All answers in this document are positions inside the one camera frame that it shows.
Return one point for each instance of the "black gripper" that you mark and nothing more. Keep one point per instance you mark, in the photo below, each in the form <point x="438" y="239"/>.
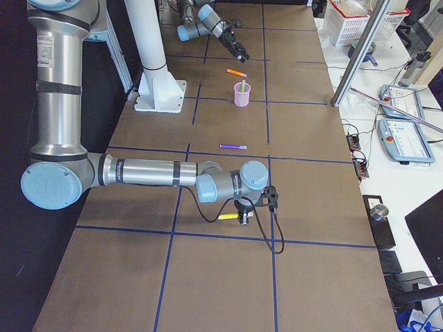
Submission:
<point x="229" y="39"/>
<point x="242" y="206"/>

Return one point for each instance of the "yellow highlighter pen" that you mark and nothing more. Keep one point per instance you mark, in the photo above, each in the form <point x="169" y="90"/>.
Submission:
<point x="230" y="216"/>

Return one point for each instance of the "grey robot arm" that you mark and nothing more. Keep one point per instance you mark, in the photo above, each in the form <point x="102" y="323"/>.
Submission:
<point x="199" y="18"/>
<point x="63" y="163"/>

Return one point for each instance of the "orange highlighter pen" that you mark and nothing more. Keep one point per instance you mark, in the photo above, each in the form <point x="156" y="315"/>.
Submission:
<point x="237" y="73"/>

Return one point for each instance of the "pink mesh pen holder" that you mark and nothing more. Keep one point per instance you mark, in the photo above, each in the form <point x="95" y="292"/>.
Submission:
<point x="241" y="99"/>

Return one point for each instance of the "purple highlighter pen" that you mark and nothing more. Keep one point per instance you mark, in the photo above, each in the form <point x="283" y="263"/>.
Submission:
<point x="239" y="147"/>

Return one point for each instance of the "white red plastic basket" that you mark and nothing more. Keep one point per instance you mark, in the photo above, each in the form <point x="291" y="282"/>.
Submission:
<point x="345" y="21"/>

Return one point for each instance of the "small metal cup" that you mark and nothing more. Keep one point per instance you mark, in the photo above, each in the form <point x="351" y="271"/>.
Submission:
<point x="378" y="212"/>

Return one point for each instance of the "grey water bottle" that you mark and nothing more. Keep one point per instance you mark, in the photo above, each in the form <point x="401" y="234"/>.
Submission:
<point x="414" y="68"/>

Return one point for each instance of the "upper teach pendant tablet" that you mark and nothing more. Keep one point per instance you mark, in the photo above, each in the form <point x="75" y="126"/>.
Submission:
<point x="403" y="98"/>

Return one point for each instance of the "teach pendant tablet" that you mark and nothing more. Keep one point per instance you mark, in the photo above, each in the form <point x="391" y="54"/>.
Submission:
<point x="404" y="141"/>
<point x="403" y="98"/>

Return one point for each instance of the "lower teach pendant tablet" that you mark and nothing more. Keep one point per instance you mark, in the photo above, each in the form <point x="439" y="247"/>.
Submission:
<point x="404" y="141"/>

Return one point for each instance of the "black monitor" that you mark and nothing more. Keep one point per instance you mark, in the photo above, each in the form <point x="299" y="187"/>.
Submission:
<point x="425" y="226"/>

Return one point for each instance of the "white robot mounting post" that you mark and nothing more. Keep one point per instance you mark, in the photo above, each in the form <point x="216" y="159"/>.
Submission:
<point x="158" y="91"/>

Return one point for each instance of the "aluminium frame post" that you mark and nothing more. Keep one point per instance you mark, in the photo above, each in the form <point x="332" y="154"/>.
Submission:
<point x="375" y="21"/>

